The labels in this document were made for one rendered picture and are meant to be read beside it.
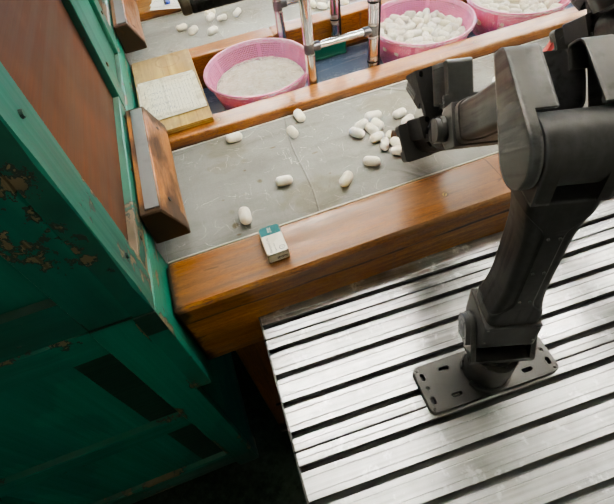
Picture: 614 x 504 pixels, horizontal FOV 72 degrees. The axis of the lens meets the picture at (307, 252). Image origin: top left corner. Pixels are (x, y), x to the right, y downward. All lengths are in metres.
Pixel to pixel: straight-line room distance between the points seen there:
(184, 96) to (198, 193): 0.29
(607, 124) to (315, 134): 0.63
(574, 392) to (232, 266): 0.53
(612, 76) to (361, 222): 0.41
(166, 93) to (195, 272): 0.52
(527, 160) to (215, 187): 0.61
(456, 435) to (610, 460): 0.19
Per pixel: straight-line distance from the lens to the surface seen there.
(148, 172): 0.75
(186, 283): 0.70
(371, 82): 1.04
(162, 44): 1.42
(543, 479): 0.68
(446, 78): 0.70
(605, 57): 0.45
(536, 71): 0.42
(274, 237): 0.68
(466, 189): 0.78
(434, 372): 0.68
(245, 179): 0.86
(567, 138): 0.39
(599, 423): 0.73
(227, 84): 1.16
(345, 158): 0.87
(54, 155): 0.47
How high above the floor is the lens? 1.31
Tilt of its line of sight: 52 degrees down
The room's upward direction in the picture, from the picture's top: 10 degrees counter-clockwise
